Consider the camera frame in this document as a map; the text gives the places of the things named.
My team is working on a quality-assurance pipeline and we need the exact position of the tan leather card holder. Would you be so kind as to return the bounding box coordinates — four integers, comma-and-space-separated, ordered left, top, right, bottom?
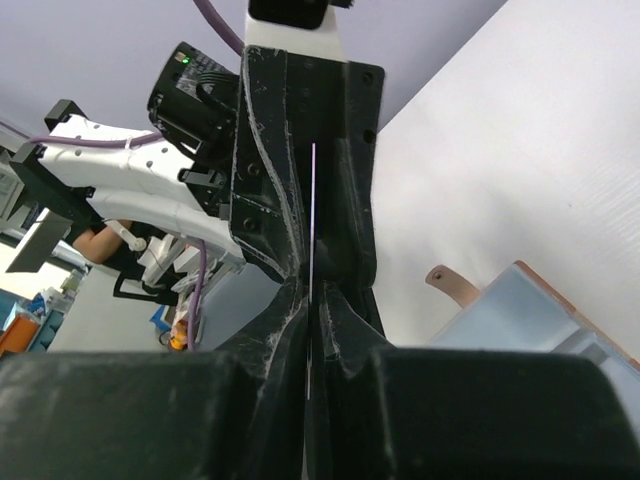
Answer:
424, 259, 640, 374

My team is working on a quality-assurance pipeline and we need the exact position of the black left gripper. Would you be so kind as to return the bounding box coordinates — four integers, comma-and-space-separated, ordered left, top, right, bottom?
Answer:
147, 42, 307, 281

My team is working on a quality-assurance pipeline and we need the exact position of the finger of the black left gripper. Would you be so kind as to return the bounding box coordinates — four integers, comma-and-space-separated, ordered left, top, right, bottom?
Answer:
313, 59, 385, 290

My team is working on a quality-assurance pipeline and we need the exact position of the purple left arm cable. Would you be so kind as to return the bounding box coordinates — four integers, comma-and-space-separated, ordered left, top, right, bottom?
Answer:
0, 0, 246, 351

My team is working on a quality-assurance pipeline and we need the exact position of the dark card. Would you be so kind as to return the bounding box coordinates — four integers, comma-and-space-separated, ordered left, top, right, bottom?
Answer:
306, 142, 317, 401

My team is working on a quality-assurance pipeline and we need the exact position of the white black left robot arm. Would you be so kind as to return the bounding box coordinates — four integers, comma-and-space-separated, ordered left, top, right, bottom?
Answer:
10, 43, 385, 290

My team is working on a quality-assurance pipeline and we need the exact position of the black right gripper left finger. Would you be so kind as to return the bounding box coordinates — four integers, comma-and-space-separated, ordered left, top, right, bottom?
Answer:
149, 277, 314, 480

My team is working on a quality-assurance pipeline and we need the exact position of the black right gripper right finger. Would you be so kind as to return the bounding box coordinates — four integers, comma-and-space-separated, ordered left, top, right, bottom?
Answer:
314, 282, 499, 479

